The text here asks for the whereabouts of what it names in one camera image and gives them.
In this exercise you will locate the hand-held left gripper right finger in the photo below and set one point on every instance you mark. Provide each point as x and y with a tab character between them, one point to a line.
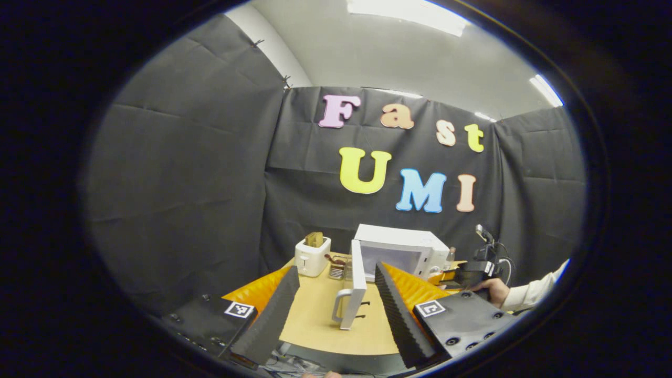
399	320

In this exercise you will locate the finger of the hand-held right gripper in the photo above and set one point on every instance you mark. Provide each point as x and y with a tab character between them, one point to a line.
443	278

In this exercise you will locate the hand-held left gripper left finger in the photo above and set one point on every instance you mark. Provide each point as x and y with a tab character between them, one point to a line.
268	320

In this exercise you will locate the white microwave oven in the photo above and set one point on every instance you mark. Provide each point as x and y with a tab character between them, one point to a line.
399	241

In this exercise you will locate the white toaster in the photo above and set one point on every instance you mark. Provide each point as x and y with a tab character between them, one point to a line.
312	260

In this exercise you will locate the toast slice in toaster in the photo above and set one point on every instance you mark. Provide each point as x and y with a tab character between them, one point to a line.
314	239

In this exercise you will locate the ceiling light panel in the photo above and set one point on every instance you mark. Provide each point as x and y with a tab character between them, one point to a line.
484	116
546	90
409	13

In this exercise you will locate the black backdrop cloth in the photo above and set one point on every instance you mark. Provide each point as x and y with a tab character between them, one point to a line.
184	184

